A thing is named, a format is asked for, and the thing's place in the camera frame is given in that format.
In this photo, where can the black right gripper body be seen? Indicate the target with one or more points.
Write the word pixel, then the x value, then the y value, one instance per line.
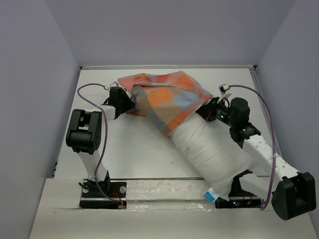
pixel 217 111

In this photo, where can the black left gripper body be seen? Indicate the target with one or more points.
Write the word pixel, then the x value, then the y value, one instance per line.
pixel 125 103

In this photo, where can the white pillow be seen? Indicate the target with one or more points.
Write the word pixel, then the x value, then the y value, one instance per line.
pixel 211 151

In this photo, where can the multicolour checked pillowcase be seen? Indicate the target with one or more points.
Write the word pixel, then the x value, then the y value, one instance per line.
pixel 167 100

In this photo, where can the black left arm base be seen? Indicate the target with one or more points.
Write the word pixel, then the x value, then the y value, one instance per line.
pixel 110 196

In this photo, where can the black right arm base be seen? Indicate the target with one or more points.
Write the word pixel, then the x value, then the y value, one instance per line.
pixel 238 198

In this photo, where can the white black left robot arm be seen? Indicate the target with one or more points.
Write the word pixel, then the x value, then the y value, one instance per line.
pixel 84 134

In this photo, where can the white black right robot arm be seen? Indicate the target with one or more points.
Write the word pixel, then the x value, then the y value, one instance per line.
pixel 290 192

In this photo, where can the blue white pillow label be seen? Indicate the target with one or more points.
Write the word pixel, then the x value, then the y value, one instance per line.
pixel 211 195

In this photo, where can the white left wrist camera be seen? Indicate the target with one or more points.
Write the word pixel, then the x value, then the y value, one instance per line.
pixel 113 84

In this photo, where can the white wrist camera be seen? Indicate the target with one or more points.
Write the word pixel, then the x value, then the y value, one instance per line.
pixel 225 92
pixel 113 84

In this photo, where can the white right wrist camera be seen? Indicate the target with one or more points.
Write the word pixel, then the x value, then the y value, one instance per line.
pixel 225 92

